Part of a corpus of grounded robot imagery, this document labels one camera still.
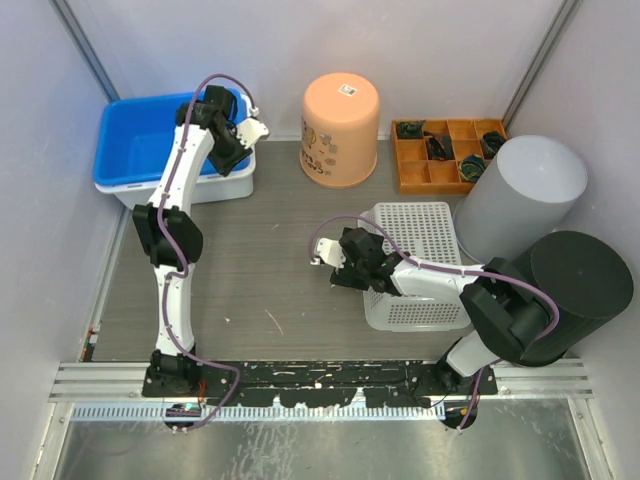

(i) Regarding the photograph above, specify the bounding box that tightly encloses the black cable bundle right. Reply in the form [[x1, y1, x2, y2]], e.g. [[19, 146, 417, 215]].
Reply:
[[480, 130, 506, 159]]

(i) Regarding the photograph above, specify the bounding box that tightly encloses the black cable bundle top left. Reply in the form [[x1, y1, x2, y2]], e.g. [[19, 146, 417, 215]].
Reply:
[[395, 119, 426, 140]]

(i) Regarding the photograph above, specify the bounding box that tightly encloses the black cable bundle middle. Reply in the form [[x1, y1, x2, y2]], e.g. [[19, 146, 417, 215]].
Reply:
[[422, 130, 453, 161]]

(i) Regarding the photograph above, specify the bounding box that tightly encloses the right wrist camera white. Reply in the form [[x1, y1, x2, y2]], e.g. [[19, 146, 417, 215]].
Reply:
[[310, 238, 346, 269]]

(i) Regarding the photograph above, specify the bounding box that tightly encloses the white plastic tub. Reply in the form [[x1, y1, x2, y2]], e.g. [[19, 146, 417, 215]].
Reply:
[[95, 153, 256, 210]]

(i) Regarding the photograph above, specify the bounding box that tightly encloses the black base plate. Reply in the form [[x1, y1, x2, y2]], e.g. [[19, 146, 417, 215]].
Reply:
[[142, 357, 497, 408]]

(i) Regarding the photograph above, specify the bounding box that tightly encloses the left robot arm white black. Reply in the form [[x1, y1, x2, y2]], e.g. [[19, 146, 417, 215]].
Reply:
[[132, 85, 251, 396]]

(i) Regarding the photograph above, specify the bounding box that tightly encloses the blue perforated basket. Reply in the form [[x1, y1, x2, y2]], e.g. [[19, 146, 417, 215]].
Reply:
[[362, 202, 471, 332]]

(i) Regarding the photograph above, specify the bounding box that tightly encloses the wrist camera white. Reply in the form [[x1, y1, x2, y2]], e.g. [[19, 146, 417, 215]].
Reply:
[[310, 238, 346, 269], [236, 117, 270, 149]]

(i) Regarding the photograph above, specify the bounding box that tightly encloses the purple cable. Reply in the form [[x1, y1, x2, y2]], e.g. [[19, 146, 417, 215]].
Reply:
[[157, 73, 261, 432], [308, 214, 561, 431]]

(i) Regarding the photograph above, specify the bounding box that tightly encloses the aluminium rail frame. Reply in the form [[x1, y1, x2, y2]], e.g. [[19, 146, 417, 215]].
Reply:
[[49, 359, 594, 426]]

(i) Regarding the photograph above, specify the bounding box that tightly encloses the grey plastic bucket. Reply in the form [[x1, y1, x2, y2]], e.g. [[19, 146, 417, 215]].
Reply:
[[453, 135, 588, 264]]

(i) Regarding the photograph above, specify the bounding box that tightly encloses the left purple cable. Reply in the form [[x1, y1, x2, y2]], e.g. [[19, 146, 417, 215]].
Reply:
[[157, 73, 261, 432]]

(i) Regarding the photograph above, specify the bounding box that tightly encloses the blue yellow cable bundle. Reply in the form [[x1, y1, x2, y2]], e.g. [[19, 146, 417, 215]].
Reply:
[[457, 153, 486, 183]]

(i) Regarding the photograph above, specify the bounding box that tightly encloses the black plastic bucket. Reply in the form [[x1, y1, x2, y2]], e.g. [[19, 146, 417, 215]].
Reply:
[[514, 231, 634, 367]]

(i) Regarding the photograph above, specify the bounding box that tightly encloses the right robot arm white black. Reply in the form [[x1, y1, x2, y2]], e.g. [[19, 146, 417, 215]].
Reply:
[[312, 227, 560, 394]]

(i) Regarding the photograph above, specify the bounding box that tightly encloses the blue plastic tub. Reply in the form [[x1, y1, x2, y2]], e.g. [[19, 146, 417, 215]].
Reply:
[[93, 89, 254, 187]]

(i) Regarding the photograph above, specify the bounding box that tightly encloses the orange wooden compartment tray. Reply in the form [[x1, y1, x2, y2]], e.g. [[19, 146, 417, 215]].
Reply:
[[391, 118, 508, 195]]

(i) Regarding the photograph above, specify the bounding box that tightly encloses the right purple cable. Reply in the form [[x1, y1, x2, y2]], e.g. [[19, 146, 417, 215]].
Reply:
[[308, 214, 561, 431]]

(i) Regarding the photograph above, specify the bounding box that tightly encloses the orange plastic bucket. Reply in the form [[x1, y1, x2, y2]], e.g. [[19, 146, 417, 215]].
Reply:
[[299, 72, 380, 188]]

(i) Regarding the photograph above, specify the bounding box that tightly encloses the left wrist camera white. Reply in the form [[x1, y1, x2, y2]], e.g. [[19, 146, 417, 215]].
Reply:
[[236, 117, 270, 149]]

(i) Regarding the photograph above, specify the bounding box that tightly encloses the black cable bundle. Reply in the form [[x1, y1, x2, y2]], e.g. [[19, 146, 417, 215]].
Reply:
[[395, 119, 426, 140], [480, 130, 506, 159], [422, 130, 453, 161]]

